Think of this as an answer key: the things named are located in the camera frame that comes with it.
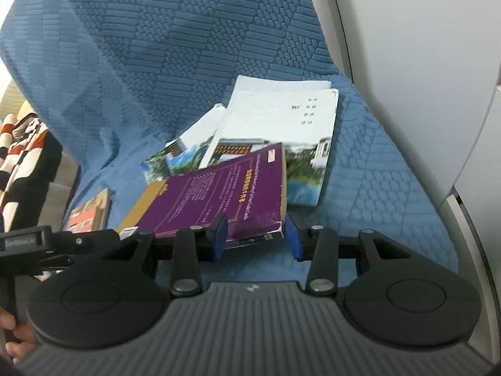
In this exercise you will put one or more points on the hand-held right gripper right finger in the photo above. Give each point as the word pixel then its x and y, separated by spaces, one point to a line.
pixel 294 239

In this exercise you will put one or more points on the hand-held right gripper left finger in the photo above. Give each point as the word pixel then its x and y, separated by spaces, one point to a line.
pixel 219 239

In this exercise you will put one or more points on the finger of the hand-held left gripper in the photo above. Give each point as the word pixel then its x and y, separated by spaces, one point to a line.
pixel 78 244

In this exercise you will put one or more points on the white book with orange band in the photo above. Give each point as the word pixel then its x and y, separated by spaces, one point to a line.
pixel 80 219

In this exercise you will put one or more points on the brown painting cover book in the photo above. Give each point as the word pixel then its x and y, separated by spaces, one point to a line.
pixel 100 203

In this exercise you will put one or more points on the purple and gold book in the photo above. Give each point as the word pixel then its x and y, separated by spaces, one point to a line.
pixel 219 188

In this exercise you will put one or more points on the plain white notebook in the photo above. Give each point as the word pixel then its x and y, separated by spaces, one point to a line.
pixel 274 81

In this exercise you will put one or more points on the person's left hand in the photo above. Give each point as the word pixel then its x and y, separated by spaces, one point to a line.
pixel 8 319

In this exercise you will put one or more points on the beige bed sheet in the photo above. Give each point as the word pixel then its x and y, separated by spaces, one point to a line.
pixel 64 188

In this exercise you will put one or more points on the red black white striped blanket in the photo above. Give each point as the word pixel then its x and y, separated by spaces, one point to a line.
pixel 23 156

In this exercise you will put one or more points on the blue textured cover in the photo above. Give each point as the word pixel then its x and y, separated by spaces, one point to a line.
pixel 156 47

